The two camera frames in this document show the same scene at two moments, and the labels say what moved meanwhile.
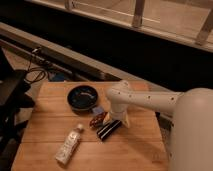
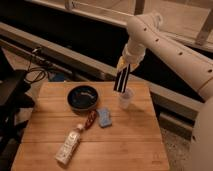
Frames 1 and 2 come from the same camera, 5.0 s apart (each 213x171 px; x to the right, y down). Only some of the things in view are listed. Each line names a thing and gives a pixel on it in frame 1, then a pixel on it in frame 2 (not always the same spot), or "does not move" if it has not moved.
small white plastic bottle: [69, 144] does not move
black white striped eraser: [107, 129] -> [121, 79]
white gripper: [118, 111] -> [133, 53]
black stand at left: [15, 95] does not move
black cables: [33, 69] does not move
